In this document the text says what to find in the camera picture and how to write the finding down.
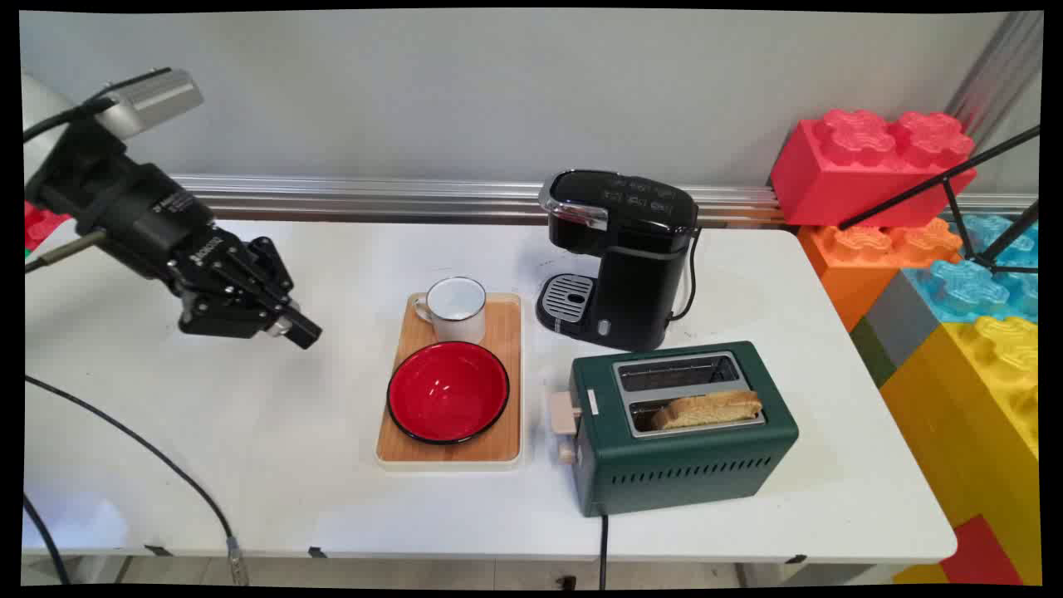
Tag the wooden serving tray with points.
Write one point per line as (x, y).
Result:
(453, 384)

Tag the black tripod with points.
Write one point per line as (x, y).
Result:
(963, 203)

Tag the aluminium upright profile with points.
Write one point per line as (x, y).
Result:
(992, 79)

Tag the black coffee machine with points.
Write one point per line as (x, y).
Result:
(619, 257)

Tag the white enamel mug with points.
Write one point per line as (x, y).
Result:
(453, 309)

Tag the orange giant toy brick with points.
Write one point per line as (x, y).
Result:
(872, 257)

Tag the green two-slot toaster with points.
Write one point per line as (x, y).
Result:
(677, 440)

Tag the yellow giant toy brick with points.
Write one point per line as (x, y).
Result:
(976, 415)

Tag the small red toy brick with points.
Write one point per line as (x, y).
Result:
(41, 224)

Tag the blue giant toy brick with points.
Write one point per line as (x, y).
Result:
(980, 278)

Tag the red giant toy brick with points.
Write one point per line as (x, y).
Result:
(864, 170)

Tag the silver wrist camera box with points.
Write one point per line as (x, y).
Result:
(154, 98)

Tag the toasted bread slice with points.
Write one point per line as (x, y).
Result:
(706, 409)

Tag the aluminium rail profile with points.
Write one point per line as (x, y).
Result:
(415, 199)

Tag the red enamel bowl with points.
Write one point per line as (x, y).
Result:
(448, 392)

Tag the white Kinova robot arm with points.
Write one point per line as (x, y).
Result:
(37, 116)

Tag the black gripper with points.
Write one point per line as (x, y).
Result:
(133, 212)

